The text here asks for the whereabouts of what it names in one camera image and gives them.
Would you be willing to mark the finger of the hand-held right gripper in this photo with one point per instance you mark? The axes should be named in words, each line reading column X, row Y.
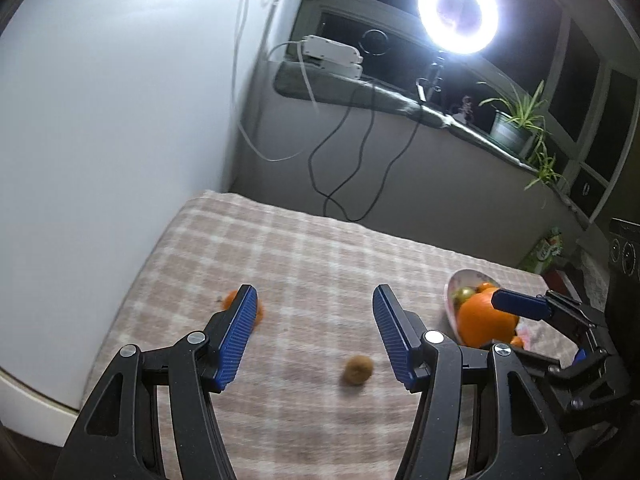
column 590, row 375
column 520, row 304

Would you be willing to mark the beige checked blanket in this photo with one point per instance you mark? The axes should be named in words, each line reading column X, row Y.
column 300, row 260

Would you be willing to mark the grey window sill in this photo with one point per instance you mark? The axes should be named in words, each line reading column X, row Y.
column 390, row 97

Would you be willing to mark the floral white plate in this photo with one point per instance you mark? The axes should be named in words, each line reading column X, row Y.
column 452, row 305

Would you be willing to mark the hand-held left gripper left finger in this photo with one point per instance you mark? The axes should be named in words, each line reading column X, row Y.
column 237, row 335

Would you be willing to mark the black light stand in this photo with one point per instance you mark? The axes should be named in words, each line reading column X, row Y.
column 435, row 75

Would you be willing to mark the potted spider plant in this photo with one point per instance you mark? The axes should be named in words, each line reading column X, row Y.
column 510, row 132

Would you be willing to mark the yellow-green fruit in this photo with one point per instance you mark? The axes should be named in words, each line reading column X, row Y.
column 464, row 294

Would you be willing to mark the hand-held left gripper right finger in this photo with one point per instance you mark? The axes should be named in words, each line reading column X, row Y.
column 395, row 340

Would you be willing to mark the small purple plant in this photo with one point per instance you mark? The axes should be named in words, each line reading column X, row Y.
column 465, row 107

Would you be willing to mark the white power strip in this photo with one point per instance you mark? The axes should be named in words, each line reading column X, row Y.
column 330, row 52

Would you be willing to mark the brown kiwi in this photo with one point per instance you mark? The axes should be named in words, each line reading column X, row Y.
column 357, row 370

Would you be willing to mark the large orange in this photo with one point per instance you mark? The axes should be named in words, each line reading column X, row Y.
column 482, row 322

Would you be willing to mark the dark red object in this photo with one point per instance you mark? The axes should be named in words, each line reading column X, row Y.
column 565, row 280

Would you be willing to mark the green packet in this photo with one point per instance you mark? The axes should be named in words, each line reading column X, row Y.
column 542, row 252

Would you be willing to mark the grey window frame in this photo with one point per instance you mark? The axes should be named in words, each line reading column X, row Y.
column 561, row 85

